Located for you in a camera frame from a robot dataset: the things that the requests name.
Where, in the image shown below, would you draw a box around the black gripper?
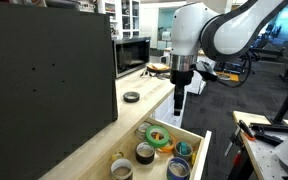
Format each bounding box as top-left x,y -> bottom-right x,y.
170,70 -> 194,116

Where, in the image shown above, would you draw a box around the green tape roll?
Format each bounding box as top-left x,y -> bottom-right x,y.
145,125 -> 170,148

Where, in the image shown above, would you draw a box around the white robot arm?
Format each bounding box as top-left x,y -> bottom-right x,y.
170,0 -> 288,116

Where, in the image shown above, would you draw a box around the white drawer cabinet front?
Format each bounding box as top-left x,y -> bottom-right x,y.
151,93 -> 184,128

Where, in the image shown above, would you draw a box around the black tape roll on counter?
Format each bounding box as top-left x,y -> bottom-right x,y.
123,92 -> 140,103

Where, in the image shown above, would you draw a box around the clear tape roll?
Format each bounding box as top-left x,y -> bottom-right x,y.
135,121 -> 151,140

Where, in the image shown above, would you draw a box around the grey teal tape roll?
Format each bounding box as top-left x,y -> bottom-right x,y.
173,141 -> 193,162

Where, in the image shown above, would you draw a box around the orange tape roll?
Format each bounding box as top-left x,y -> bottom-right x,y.
155,133 -> 177,153

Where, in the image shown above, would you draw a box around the open wooden drawer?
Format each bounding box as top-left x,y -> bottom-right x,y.
80,117 -> 212,180

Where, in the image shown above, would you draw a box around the black tape roll in drawer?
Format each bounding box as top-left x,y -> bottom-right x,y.
135,142 -> 155,165

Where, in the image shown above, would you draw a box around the blue tape roll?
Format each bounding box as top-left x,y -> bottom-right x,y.
167,157 -> 190,180

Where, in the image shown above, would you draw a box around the small yellow tape roll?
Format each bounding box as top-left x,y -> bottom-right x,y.
111,151 -> 124,161

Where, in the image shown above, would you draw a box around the white grey tape roll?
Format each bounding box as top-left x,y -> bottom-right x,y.
110,158 -> 133,180

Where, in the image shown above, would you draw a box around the black utensils on counter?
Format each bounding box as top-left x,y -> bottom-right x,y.
140,70 -> 170,80

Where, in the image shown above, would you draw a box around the wooden plate with food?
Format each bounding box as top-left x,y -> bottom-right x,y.
147,63 -> 169,73

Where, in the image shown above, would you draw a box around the black microwave oven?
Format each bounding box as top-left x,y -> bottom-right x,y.
112,37 -> 151,78

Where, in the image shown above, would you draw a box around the black clamp tool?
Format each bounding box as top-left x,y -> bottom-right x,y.
238,120 -> 282,146

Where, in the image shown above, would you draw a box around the black stand pole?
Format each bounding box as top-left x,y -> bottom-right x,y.
250,95 -> 288,132

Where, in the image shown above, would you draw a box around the large black panel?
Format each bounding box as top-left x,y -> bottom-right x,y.
0,2 -> 118,180

